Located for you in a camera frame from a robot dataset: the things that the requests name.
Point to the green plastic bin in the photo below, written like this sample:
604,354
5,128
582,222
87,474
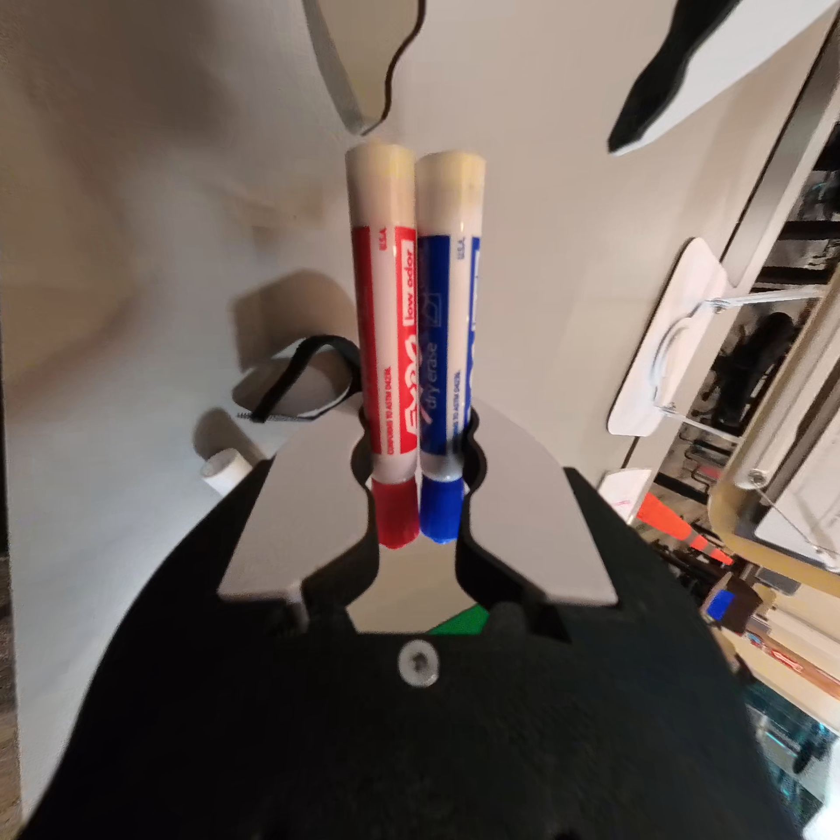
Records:
463,622

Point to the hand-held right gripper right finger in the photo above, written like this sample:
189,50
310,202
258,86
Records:
538,525

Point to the blue plastic bin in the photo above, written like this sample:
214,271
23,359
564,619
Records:
722,604

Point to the red dry erase marker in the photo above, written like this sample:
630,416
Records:
387,295

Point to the laminated paper sheet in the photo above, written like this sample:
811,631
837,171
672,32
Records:
620,492

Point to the black dry erase marker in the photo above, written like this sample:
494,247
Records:
223,469

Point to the orange traffic cone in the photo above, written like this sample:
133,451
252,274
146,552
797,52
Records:
663,515

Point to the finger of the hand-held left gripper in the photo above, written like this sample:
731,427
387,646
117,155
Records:
741,46
367,39

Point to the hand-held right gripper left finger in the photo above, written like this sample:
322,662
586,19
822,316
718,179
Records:
295,518

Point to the blue dry erase marker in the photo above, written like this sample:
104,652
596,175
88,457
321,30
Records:
446,315

